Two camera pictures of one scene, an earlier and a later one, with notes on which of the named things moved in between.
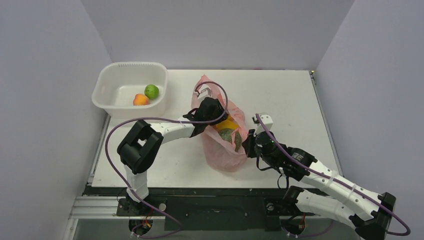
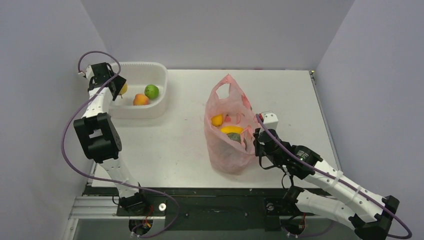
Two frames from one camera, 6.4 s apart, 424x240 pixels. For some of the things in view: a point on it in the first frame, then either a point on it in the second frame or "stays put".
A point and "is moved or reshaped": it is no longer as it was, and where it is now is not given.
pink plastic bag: x=221 y=156 is moved or reshaped
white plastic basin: x=118 y=83 stays put
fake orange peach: x=141 y=99 stays put
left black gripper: x=219 y=113 to x=120 y=84
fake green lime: x=151 y=91 stays put
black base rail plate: x=211 y=209 stays put
